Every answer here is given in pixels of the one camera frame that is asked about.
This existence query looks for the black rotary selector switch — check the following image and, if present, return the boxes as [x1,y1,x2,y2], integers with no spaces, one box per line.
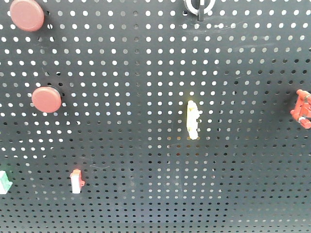
[184,0,216,22]

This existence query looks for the lower red mushroom button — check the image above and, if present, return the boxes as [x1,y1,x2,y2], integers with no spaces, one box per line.
[32,86,62,113]

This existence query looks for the red mushroom button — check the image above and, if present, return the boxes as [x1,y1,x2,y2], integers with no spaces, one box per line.
[32,86,62,113]
[10,0,44,32]

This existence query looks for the upper red mushroom button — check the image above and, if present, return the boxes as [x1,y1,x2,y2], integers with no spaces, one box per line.
[10,0,44,32]

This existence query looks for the black perforated pegboard panel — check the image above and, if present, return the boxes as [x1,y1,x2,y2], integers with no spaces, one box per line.
[0,0,311,233]

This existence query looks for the yellow toggle switch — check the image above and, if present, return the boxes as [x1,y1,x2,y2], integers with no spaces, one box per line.
[186,100,200,140]

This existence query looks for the red-white rocker switch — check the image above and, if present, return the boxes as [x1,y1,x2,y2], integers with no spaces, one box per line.
[70,169,85,194]

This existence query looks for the red toggle switch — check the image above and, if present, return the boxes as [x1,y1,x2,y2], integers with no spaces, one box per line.
[290,89,311,129]

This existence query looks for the green-white rocker switch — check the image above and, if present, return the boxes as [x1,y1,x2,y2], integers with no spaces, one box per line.
[0,170,13,195]

